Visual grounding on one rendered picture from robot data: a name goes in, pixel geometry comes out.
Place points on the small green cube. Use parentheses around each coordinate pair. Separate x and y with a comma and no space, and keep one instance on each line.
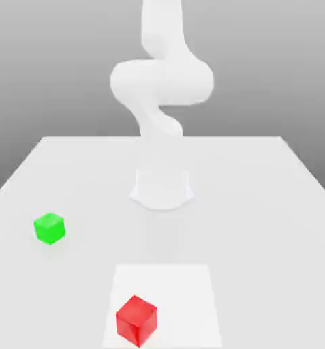
(50,228)

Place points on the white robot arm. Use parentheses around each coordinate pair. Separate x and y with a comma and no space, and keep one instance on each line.
(162,81)

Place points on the small red cube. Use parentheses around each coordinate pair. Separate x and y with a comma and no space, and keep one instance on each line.
(136,321)

